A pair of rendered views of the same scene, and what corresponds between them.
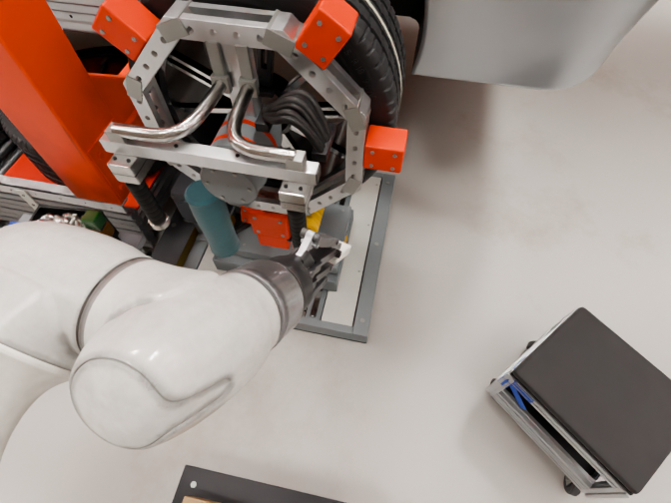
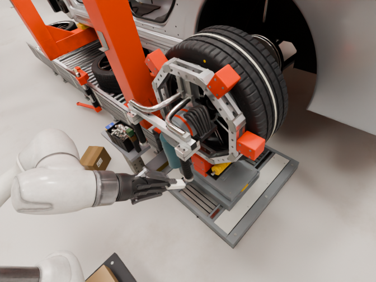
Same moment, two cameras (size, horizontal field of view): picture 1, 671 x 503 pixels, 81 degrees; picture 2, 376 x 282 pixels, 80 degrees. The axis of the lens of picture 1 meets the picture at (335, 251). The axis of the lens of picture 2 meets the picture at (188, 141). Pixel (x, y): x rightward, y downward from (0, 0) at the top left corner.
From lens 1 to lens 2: 0.35 m
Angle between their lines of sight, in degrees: 28
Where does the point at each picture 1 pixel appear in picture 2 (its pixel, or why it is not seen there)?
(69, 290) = (40, 155)
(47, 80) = (132, 75)
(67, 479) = (84, 232)
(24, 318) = (27, 158)
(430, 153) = (333, 157)
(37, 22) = (135, 55)
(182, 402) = (27, 202)
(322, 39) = (216, 86)
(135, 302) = (43, 166)
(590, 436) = not seen: outside the picture
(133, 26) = (156, 64)
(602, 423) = not seen: outside the picture
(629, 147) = not seen: outside the picture
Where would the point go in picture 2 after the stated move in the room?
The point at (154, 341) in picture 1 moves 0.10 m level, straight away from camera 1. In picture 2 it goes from (30, 179) to (36, 146)
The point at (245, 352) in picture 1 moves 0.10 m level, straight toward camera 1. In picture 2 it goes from (62, 199) to (43, 249)
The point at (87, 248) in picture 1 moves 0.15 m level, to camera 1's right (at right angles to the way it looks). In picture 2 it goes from (55, 144) to (92, 165)
